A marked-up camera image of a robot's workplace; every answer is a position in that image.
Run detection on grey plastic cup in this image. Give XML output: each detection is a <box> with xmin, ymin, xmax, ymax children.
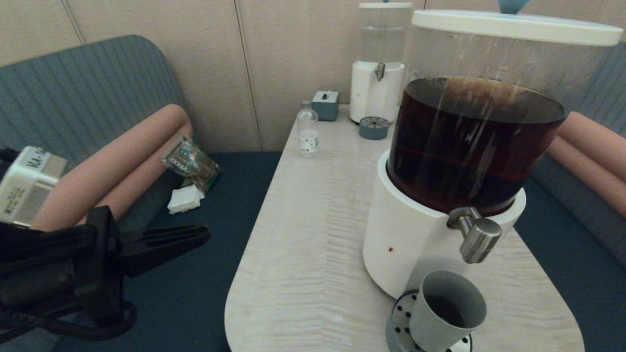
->
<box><xmin>409</xmin><ymin>270</ymin><xmax>488</xmax><ymax>352</ymax></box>

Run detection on large blue perforated drip tray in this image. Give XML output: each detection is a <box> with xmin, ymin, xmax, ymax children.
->
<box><xmin>386</xmin><ymin>289</ymin><xmax>473</xmax><ymax>352</ymax></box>

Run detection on clear plastic bottle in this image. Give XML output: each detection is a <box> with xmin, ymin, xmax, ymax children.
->
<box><xmin>297</xmin><ymin>100</ymin><xmax>319</xmax><ymax>158</ymax></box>

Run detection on pink bolster cushion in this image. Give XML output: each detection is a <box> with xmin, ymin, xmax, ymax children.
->
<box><xmin>29</xmin><ymin>104</ymin><xmax>190</xmax><ymax>231</ymax></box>
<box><xmin>548</xmin><ymin>138</ymin><xmax>626</xmax><ymax>218</ymax></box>
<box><xmin>558</xmin><ymin>111</ymin><xmax>626</xmax><ymax>182</ymax></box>
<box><xmin>76</xmin><ymin>123</ymin><xmax>194</xmax><ymax>226</ymax></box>

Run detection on large silver dispenser tap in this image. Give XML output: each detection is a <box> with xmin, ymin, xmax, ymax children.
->
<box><xmin>447</xmin><ymin>207</ymin><xmax>503</xmax><ymax>264</ymax></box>

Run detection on small water dispenser white base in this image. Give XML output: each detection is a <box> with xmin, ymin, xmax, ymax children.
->
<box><xmin>350</xmin><ymin>6</ymin><xmax>413</xmax><ymax>124</ymax></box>

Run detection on white folded napkins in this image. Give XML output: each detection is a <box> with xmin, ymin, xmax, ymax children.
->
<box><xmin>167</xmin><ymin>185</ymin><xmax>205</xmax><ymax>214</ymax></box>

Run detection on large white dispenser lid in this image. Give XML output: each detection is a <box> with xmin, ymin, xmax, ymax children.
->
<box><xmin>411</xmin><ymin>0</ymin><xmax>624</xmax><ymax>47</ymax></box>

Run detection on clear snack packet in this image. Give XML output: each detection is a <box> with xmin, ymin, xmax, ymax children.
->
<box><xmin>160</xmin><ymin>135</ymin><xmax>221</xmax><ymax>193</ymax></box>

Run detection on blue-grey small box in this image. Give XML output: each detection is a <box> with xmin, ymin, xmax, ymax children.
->
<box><xmin>312</xmin><ymin>90</ymin><xmax>339</xmax><ymax>121</ymax></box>

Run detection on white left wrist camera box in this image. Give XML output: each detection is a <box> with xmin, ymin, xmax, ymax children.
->
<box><xmin>0</xmin><ymin>146</ymin><xmax>67</xmax><ymax>228</ymax></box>

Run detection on large tea dispenser white base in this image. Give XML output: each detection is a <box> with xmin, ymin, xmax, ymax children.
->
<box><xmin>363</xmin><ymin>22</ymin><xmax>623</xmax><ymax>300</ymax></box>

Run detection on black camera cable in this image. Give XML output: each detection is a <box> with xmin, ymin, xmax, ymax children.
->
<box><xmin>0</xmin><ymin>301</ymin><xmax>138</xmax><ymax>342</ymax></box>

